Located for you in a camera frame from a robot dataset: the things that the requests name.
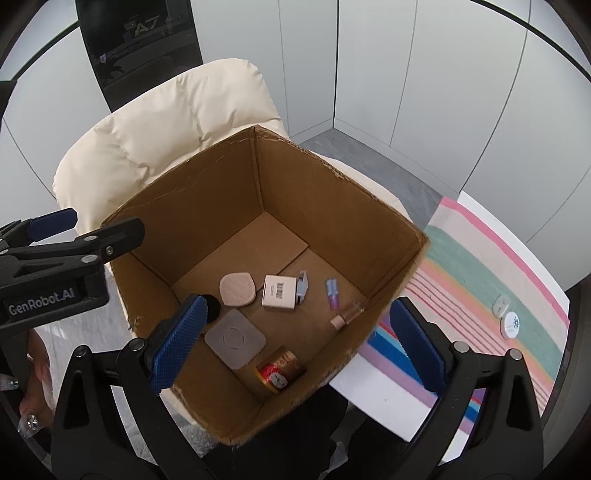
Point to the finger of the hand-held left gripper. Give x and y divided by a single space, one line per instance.
106 237
51 221

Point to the small purple tube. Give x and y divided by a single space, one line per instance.
332 293

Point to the beige cushion pad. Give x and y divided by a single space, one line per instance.
238 289

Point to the brown cardboard box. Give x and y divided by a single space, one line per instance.
207 207

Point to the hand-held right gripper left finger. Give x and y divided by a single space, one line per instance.
180 341

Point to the orange jar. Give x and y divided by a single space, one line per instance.
279 369

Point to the grey handheld tool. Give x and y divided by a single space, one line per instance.
302 287

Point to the black glass appliance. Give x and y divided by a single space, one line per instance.
138 46

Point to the black round compact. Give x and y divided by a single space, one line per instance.
212 307

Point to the clear plastic box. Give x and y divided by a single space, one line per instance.
235 339

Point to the white round container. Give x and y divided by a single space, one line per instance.
511 324

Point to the person's black trousers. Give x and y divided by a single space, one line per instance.
300 461

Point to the small white box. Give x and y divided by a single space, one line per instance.
279 291

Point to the cream padded chair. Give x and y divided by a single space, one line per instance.
161 115

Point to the person's left hand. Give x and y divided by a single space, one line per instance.
32 406

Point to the striped colourful cloth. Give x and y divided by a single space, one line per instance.
461 277

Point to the small clear bottle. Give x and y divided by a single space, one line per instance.
346 316

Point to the small white round case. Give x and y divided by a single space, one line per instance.
501 304

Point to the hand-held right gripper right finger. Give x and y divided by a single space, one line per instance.
418 344

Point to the white table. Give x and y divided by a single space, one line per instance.
383 401

